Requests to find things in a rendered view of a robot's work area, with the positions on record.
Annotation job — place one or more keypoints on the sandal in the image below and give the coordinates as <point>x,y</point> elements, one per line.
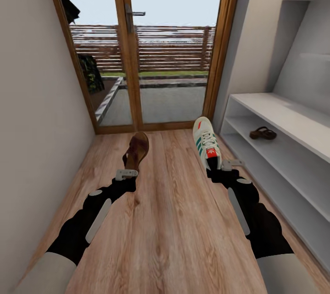
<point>267,134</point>
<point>138,150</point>

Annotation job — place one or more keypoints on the gym shoe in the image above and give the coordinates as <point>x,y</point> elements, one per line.
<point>206,143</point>

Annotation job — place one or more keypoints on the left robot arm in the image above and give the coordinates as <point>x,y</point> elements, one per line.
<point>56,267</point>

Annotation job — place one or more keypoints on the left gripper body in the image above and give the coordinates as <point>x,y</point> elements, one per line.
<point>128,185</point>

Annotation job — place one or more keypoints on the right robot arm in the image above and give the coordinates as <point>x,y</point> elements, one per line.
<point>281,270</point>

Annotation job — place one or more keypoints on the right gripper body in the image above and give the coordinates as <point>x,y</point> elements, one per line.
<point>219,176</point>

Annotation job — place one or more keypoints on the door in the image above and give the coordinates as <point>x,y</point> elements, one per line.
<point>146,65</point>

